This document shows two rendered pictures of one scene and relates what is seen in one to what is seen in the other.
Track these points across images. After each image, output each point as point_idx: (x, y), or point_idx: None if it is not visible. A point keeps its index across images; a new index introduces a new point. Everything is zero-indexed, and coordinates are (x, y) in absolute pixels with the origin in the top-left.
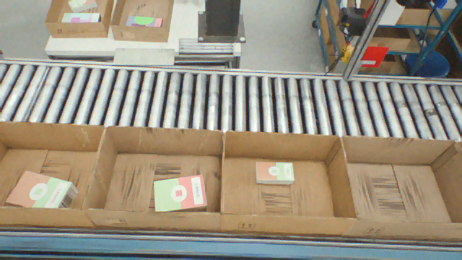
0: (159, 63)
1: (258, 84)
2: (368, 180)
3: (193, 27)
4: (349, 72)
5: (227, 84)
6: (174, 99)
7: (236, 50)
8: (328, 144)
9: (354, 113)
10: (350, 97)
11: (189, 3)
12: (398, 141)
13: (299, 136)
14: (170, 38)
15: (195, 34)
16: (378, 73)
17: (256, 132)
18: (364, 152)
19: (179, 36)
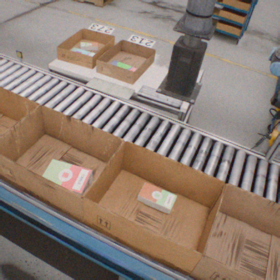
0: (118, 95)
1: (188, 136)
2: (242, 240)
3: (157, 82)
4: (270, 154)
5: (162, 127)
6: (114, 122)
7: (183, 107)
8: (214, 188)
9: (262, 188)
10: (264, 175)
11: (164, 67)
12: (279, 209)
13: (188, 169)
14: (135, 82)
15: (157, 86)
16: None
17: (151, 151)
18: (247, 210)
19: (144, 84)
